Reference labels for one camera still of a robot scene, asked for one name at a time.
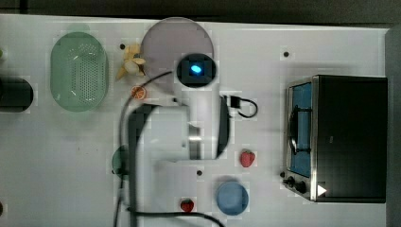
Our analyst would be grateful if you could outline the peeled toy banana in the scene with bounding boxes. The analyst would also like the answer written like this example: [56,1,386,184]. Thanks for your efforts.
[115,44,146,80]

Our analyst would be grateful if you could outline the round purple plate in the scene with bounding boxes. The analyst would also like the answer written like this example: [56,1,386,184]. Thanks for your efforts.
[141,17,218,94]

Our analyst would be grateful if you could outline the silver toaster oven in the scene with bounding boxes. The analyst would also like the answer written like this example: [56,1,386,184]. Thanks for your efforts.
[280,75,388,203]

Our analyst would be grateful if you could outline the black cylinder at table edge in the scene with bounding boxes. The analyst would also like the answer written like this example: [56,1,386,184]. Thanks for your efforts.
[0,78,34,113]

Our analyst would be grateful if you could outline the orange slice toy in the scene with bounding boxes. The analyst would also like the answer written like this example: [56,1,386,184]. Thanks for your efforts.
[131,86,148,100]

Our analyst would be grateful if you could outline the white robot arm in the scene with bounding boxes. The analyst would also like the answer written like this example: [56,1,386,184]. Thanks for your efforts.
[127,53,230,227]

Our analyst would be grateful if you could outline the green mug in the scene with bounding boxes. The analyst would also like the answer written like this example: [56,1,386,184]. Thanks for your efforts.
[112,146,129,180]

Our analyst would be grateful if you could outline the blue bowl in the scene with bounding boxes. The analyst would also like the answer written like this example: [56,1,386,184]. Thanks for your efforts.
[216,182,249,216]

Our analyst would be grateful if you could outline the dark red toy strawberry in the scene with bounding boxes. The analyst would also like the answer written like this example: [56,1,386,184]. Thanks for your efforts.
[180,199,195,213]

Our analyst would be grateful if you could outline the green perforated colander basket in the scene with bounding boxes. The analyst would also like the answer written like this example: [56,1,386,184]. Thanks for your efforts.
[50,32,109,113]

